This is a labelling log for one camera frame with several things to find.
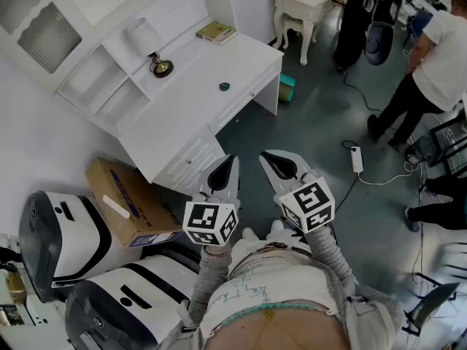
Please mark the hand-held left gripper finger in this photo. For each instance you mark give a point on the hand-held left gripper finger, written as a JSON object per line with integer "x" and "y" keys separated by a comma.
{"x": 207, "y": 180}
{"x": 235, "y": 181}

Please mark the white plastic bin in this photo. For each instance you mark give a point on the white plastic bin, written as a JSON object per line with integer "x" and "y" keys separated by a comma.
{"x": 186, "y": 157}

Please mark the person's leg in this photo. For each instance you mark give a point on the person's leg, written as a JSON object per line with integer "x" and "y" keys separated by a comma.
{"x": 250, "y": 233}
{"x": 276, "y": 226}

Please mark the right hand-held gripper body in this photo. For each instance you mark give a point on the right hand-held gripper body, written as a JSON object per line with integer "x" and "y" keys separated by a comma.
{"x": 310, "y": 202}

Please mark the person's torso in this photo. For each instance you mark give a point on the person's torso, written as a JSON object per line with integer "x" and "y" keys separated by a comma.
{"x": 277, "y": 279}

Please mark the white power strip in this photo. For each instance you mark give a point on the white power strip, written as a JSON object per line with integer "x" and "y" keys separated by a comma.
{"x": 357, "y": 159}

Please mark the white and black machine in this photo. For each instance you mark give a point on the white and black machine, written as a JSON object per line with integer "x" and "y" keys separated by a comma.
{"x": 73, "y": 239}
{"x": 146, "y": 290}

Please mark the small dark round object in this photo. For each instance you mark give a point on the small dark round object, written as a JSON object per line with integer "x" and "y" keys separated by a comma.
{"x": 224, "y": 85}

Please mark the white desk with hutch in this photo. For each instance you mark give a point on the white desk with hutch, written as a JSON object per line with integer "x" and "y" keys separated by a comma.
{"x": 204, "y": 97}

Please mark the teal and olive box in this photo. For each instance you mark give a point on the teal and olive box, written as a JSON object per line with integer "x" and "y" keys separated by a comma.
{"x": 286, "y": 88}

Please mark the white shade table lamp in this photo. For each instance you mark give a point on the white shade table lamp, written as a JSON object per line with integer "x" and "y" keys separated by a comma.
{"x": 142, "y": 35}

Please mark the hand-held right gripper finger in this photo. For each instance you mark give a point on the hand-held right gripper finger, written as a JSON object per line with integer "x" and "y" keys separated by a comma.
{"x": 300, "y": 163}
{"x": 277, "y": 181}

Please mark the person's left leg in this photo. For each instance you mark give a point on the person's left leg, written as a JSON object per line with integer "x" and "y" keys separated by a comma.
{"x": 250, "y": 233}

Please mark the black metal frame rack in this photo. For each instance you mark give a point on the black metal frame rack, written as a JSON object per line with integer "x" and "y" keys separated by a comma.
{"x": 448, "y": 144}

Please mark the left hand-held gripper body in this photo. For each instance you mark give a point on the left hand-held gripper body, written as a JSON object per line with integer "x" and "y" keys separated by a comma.
{"x": 198, "y": 217}

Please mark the person's left forearm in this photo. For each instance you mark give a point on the person's left forearm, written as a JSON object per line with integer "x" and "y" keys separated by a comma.
{"x": 211, "y": 268}

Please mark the cream ornate vanity table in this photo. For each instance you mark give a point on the cream ornate vanity table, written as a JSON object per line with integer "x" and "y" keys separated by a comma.
{"x": 303, "y": 2}

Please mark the brown cardboard box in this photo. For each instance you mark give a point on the brown cardboard box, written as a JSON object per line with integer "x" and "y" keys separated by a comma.
{"x": 146, "y": 210}

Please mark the person's right forearm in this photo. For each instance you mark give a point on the person's right forearm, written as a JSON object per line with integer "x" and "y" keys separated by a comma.
{"x": 328, "y": 250}

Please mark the person's right leg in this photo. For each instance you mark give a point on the person's right leg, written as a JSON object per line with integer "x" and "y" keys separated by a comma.
{"x": 276, "y": 226}

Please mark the green book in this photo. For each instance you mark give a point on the green book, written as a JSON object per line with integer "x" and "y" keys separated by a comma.
{"x": 217, "y": 32}

